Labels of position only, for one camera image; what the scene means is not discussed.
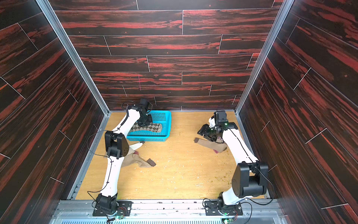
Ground teal plastic basket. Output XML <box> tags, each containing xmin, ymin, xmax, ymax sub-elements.
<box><xmin>127</xmin><ymin>111</ymin><xmax>172</xmax><ymax>142</ymax></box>

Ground aluminium corner frame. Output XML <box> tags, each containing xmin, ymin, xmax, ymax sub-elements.
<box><xmin>235</xmin><ymin>0</ymin><xmax>294</xmax><ymax>152</ymax></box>
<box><xmin>36</xmin><ymin>0</ymin><xmax>111</xmax><ymax>200</ymax></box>

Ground tan ribbed sock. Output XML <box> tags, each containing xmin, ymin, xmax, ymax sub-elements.
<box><xmin>122</xmin><ymin>153</ymin><xmax>156</xmax><ymax>168</ymax></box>
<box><xmin>194</xmin><ymin>138</ymin><xmax>228</xmax><ymax>154</ymax></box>

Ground aluminium corner frame left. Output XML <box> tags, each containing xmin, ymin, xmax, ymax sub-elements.
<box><xmin>36</xmin><ymin>0</ymin><xmax>111</xmax><ymax>200</ymax></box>

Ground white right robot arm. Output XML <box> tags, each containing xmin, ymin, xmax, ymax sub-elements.
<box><xmin>198</xmin><ymin>110</ymin><xmax>269</xmax><ymax>215</ymax></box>

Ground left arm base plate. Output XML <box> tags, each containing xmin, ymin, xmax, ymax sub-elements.
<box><xmin>92</xmin><ymin>194</ymin><xmax>133</xmax><ymax>217</ymax></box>

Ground aluminium corner frame right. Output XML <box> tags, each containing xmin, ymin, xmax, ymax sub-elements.
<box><xmin>235</xmin><ymin>0</ymin><xmax>294</xmax><ymax>152</ymax></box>

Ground white striped sock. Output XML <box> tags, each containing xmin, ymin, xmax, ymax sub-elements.
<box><xmin>209</xmin><ymin>116</ymin><xmax>216</xmax><ymax>128</ymax></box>

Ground white maroon sock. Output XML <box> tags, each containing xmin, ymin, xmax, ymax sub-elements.
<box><xmin>129</xmin><ymin>141</ymin><xmax>145</xmax><ymax>151</ymax></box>

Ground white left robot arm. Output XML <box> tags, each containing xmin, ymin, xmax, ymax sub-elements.
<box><xmin>95</xmin><ymin>99</ymin><xmax>153</xmax><ymax>216</ymax></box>

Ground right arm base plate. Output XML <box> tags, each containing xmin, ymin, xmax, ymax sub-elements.
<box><xmin>202</xmin><ymin>197</ymin><xmax>243</xmax><ymax>216</ymax></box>

